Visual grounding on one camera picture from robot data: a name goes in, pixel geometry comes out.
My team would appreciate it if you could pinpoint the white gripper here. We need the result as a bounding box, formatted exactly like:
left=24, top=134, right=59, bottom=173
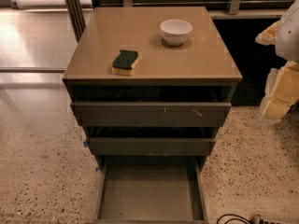
left=255, top=0, right=299, bottom=122

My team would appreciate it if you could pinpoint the green yellow sponge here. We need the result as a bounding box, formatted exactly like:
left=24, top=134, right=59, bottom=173
left=112, top=49, right=139, bottom=76

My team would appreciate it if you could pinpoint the brown drawer cabinet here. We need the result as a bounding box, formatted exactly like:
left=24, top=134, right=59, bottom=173
left=62, top=6, right=243, bottom=173

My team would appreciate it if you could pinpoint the top drawer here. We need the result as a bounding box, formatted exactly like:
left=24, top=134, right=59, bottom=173
left=71, top=102, right=231, bottom=127

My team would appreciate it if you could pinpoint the open bottom drawer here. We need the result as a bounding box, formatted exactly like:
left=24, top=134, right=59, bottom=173
left=93, top=156, right=208, bottom=224

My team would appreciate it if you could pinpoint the middle drawer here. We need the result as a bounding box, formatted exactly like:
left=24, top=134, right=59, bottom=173
left=87, top=137, right=216, bottom=156

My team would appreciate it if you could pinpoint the white bowl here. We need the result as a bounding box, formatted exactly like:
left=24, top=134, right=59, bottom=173
left=160, top=20, right=192, bottom=46

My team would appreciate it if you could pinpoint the grey power strip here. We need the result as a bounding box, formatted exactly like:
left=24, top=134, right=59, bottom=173
left=251, top=215, right=283, bottom=224

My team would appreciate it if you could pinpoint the black cable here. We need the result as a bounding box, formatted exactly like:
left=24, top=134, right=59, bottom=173
left=216, top=213, right=252, bottom=224

